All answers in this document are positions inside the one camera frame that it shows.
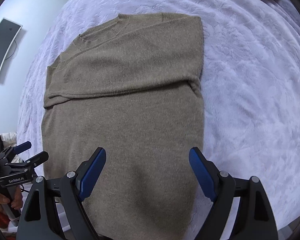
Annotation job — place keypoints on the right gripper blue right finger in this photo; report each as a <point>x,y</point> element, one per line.
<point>254,219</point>

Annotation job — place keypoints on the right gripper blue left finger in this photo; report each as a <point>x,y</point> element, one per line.
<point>39,218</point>

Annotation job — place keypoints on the brown knit sweater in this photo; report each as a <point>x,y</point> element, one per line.
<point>132,87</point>

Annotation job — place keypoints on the lavender embossed bed blanket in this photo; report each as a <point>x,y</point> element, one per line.
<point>250,85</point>

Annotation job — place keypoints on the wall mounted flat television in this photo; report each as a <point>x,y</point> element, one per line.
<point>8,32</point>

